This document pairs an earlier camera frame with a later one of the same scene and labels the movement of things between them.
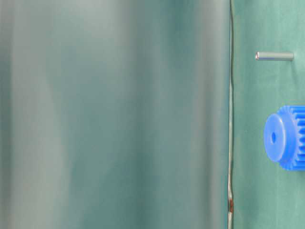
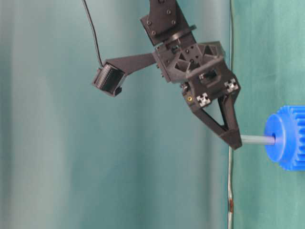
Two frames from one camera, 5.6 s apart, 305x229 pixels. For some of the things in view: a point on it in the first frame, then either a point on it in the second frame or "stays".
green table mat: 264,194 stays
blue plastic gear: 284,137 stays
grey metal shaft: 274,57 to 258,140
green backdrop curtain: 115,114 stays
